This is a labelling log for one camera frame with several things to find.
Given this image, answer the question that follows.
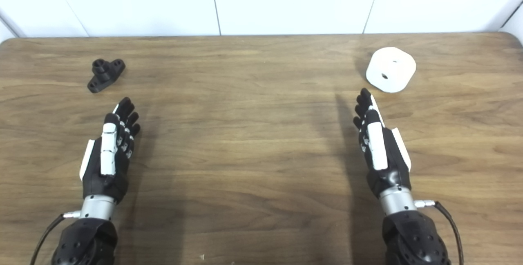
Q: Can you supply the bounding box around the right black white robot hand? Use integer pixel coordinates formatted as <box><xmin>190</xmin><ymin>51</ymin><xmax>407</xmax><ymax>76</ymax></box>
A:
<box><xmin>353</xmin><ymin>88</ymin><xmax>411</xmax><ymax>199</ymax></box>

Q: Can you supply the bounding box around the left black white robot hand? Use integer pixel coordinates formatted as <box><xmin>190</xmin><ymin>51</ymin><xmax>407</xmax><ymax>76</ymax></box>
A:
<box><xmin>79</xmin><ymin>97</ymin><xmax>141</xmax><ymax>205</ymax></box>

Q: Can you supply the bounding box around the black plastic holder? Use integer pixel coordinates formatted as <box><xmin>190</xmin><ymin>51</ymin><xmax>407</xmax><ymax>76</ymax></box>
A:
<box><xmin>87</xmin><ymin>58</ymin><xmax>126</xmax><ymax>94</ymax></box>

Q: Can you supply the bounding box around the round white plastic piece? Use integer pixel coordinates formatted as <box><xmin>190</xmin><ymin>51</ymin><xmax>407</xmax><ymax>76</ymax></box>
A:
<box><xmin>366</xmin><ymin>47</ymin><xmax>417</xmax><ymax>93</ymax></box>

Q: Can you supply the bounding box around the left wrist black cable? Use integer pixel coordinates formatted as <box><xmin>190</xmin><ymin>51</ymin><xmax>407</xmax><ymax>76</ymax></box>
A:
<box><xmin>29</xmin><ymin>211</ymin><xmax>81</xmax><ymax>265</ymax></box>

